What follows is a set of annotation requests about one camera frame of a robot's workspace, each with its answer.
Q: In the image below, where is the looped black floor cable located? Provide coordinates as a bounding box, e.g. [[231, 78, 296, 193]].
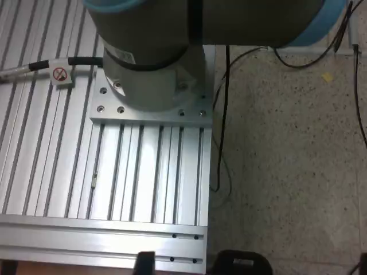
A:
[[273, 0, 355, 69]]

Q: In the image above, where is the aluminium robot mounting plate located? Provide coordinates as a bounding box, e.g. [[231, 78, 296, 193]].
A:
[[89, 45, 216, 126]]

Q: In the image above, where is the thin black floor cable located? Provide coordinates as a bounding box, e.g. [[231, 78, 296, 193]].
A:
[[212, 45, 272, 115]]

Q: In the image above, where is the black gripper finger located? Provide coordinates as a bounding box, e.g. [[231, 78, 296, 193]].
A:
[[352, 253, 367, 275], [134, 251, 157, 275]]

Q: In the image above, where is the aluminium slotted robot stand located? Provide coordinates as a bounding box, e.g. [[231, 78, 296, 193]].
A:
[[0, 0, 216, 273]]

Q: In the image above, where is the black cable with silver connector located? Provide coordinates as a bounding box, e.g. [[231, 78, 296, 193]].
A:
[[0, 56, 104, 84]]

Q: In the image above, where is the black hanging robot cable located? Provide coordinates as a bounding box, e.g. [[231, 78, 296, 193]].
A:
[[209, 44, 232, 193]]

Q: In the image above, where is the white warning tag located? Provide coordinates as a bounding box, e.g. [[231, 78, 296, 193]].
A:
[[50, 66, 72, 87]]

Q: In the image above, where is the black plastic block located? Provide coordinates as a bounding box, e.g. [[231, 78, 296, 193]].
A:
[[211, 249, 271, 275]]

